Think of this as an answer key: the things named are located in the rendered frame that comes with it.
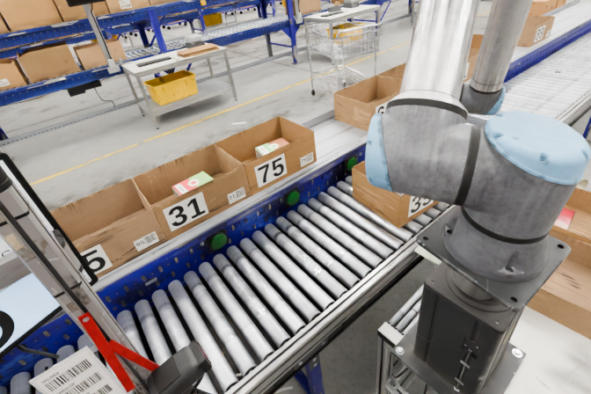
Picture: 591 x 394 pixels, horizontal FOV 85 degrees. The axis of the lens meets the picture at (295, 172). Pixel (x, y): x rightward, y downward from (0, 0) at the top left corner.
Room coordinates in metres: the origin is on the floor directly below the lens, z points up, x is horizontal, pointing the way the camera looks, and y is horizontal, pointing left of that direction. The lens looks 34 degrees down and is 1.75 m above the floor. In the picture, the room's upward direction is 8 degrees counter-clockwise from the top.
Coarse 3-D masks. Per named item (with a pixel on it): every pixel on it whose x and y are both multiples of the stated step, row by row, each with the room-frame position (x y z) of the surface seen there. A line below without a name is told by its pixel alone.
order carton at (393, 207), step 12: (360, 168) 1.25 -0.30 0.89; (360, 180) 1.18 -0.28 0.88; (360, 192) 1.18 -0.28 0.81; (372, 192) 1.11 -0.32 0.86; (384, 192) 1.05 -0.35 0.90; (372, 204) 1.11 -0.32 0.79; (384, 204) 1.04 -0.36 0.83; (396, 204) 0.99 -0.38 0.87; (408, 204) 1.00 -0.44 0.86; (432, 204) 1.07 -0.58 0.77; (384, 216) 1.04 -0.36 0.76; (396, 216) 0.99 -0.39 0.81
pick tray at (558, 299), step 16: (560, 240) 0.74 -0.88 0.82; (576, 240) 0.71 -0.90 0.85; (576, 256) 0.70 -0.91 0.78; (560, 272) 0.66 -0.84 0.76; (576, 272) 0.65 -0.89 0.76; (544, 288) 0.61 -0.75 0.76; (560, 288) 0.60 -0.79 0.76; (576, 288) 0.59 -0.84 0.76; (528, 304) 0.56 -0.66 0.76; (544, 304) 0.54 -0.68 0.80; (560, 304) 0.51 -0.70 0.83; (576, 304) 0.54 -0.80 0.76; (560, 320) 0.50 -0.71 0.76; (576, 320) 0.48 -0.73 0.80
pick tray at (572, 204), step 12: (576, 192) 0.95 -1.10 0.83; (588, 192) 0.93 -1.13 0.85; (576, 204) 0.94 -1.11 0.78; (588, 204) 0.91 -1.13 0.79; (576, 216) 0.89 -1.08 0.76; (588, 216) 0.88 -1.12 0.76; (552, 228) 0.79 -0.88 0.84; (576, 228) 0.83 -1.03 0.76; (588, 228) 0.83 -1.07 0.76; (588, 240) 0.71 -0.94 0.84
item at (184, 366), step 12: (192, 348) 0.39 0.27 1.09; (168, 360) 0.37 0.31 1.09; (180, 360) 0.36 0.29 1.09; (192, 360) 0.36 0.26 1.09; (204, 360) 0.36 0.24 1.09; (156, 372) 0.35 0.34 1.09; (168, 372) 0.34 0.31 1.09; (180, 372) 0.34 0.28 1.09; (192, 372) 0.34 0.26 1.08; (156, 384) 0.33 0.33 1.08; (168, 384) 0.32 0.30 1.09; (180, 384) 0.32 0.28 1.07; (192, 384) 0.33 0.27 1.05
